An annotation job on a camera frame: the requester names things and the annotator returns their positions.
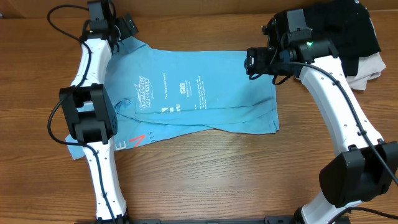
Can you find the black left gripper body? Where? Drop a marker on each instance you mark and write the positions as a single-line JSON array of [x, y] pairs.
[[127, 26]]

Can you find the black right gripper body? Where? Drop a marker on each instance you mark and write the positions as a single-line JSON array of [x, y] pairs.
[[266, 63]]

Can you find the light blue t-shirt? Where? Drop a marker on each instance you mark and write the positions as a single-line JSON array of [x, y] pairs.
[[159, 94]]

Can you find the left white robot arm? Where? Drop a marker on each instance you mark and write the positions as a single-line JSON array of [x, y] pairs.
[[91, 119]]

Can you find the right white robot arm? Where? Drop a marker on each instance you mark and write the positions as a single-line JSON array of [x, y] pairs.
[[364, 166]]

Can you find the pile of black clothes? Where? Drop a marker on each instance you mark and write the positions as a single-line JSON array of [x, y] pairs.
[[348, 24]]

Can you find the white folded garment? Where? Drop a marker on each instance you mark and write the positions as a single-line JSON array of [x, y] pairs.
[[367, 71]]

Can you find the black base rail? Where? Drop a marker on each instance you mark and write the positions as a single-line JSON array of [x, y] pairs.
[[266, 220]]

